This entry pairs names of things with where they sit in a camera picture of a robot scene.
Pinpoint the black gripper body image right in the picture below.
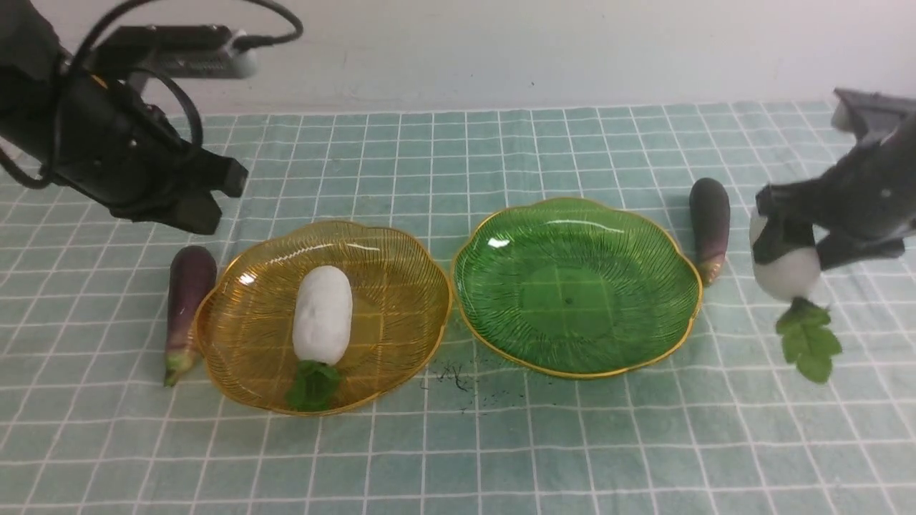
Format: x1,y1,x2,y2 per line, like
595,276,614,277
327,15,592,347
811,114,914,240

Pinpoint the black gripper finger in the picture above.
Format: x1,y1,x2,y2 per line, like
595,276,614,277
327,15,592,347
135,192,222,235
816,232,905,271
190,149,249,198
751,185,834,266

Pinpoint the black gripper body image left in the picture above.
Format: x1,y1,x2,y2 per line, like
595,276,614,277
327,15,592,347
2,1,204,215

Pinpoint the purple eggplant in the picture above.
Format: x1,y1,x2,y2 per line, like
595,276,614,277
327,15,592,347
163,245,217,388
689,178,731,287

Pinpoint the white radish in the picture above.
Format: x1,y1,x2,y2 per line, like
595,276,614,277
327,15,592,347
753,247,843,385
286,266,354,413

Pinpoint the green checkered tablecloth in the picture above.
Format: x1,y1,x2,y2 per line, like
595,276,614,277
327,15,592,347
1,102,915,514

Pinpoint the amber plastic plate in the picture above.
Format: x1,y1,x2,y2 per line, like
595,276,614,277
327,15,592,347
190,220,452,416

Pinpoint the green plastic plate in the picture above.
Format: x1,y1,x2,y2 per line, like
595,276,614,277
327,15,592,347
451,197,704,379

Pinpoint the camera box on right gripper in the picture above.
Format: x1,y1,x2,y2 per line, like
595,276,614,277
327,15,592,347
831,87,915,142

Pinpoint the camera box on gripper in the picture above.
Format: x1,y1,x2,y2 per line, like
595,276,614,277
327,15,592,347
831,87,915,142
89,25,256,79

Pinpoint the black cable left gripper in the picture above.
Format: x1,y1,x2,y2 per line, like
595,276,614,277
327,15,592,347
0,0,304,190

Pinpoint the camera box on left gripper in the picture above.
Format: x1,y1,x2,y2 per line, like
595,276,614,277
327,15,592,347
89,25,256,79

